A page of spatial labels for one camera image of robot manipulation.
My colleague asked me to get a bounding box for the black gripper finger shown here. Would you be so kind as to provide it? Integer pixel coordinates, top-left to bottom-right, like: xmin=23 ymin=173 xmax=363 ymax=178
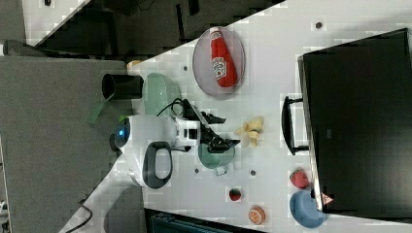
xmin=207 ymin=139 xmax=240 ymax=153
xmin=202 ymin=112 xmax=225 ymax=124

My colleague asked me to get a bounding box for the green perforated colander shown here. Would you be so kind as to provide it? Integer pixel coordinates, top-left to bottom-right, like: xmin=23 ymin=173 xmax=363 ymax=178
xmin=143 ymin=73 xmax=181 ymax=116

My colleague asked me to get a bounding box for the yellow plush banana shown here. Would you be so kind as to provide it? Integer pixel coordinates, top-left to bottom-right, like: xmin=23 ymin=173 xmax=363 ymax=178
xmin=234 ymin=116 xmax=264 ymax=148

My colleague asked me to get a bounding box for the green cup with handle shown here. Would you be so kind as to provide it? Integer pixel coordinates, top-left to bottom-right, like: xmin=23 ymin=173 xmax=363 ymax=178
xmin=198 ymin=144 xmax=235 ymax=176

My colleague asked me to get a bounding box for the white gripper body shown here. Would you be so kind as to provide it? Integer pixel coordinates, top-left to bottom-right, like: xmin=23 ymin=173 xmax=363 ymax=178
xmin=175 ymin=117 xmax=200 ymax=148

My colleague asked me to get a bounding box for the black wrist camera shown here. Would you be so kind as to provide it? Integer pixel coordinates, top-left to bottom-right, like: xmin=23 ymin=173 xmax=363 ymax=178
xmin=183 ymin=99 xmax=213 ymax=144

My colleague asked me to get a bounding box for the grey round plate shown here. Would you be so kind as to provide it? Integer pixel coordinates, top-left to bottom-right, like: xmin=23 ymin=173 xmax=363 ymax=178
xmin=192 ymin=26 xmax=246 ymax=99

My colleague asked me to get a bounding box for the black cylindrical cup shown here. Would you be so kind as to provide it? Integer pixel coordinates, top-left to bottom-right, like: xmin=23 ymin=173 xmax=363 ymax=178
xmin=102 ymin=74 xmax=144 ymax=100

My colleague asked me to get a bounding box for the pink plush strawberry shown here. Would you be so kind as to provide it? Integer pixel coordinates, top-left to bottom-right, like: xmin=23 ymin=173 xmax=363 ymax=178
xmin=290 ymin=169 xmax=309 ymax=189

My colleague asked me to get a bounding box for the orange slice toy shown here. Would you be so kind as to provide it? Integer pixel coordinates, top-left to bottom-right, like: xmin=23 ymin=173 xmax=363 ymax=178
xmin=248 ymin=205 xmax=266 ymax=225

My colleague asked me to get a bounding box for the black short cylinder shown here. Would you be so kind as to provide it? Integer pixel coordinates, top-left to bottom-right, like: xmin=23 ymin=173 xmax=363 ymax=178
xmin=109 ymin=134 xmax=120 ymax=152

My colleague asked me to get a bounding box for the small red strawberry toy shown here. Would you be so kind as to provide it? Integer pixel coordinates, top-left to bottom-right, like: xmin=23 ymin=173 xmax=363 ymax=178
xmin=228 ymin=188 xmax=241 ymax=201

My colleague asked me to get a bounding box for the blue bowl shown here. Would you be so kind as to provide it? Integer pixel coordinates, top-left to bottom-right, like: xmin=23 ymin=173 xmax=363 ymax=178
xmin=290 ymin=190 xmax=327 ymax=228

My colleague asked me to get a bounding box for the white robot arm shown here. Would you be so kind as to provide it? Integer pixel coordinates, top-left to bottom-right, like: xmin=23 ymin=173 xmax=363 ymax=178
xmin=58 ymin=114 xmax=239 ymax=233

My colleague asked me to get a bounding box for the red plush ketchup bottle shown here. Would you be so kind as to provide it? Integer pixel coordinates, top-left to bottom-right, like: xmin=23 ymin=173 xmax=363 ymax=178
xmin=210 ymin=27 xmax=237 ymax=88

